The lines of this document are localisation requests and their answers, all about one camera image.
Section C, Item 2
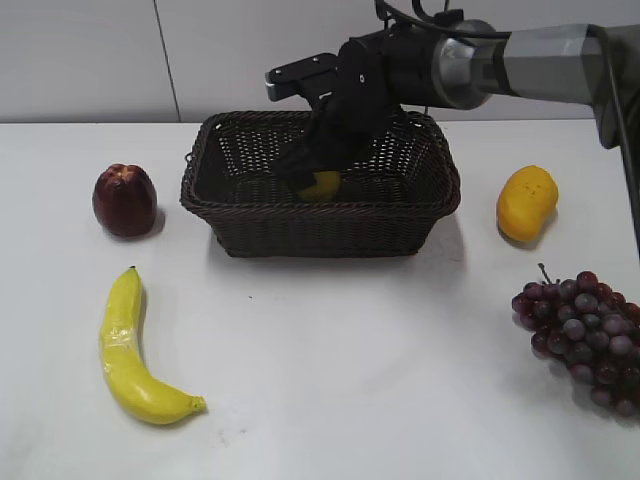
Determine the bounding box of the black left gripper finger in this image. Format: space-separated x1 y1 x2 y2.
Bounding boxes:
319 130 372 171

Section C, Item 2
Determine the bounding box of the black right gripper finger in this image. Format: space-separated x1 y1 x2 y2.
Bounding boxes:
272 142 318 191

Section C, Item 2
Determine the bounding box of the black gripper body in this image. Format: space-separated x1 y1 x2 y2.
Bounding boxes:
302 30 439 150

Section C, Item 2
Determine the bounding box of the yellow lemon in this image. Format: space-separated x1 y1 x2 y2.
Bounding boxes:
296 171 342 203

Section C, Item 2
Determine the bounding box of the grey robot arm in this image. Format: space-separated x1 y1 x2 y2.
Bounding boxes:
266 19 639 211

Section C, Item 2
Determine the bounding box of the black wicker basket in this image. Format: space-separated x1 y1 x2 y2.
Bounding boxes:
180 111 461 258

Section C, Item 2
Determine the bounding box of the dark red wax apple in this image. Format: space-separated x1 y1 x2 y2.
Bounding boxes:
92 164 157 238

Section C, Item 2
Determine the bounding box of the orange yellow mango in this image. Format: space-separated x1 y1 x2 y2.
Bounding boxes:
496 165 559 243

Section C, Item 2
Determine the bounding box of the yellow banana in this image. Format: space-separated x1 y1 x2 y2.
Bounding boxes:
99 266 207 426

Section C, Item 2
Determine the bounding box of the purple grape bunch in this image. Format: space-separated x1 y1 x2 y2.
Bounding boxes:
511 263 639 418

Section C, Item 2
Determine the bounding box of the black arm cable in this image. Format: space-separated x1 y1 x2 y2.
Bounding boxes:
373 0 514 39

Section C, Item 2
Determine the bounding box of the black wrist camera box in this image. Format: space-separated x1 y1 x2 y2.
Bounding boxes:
265 53 338 106

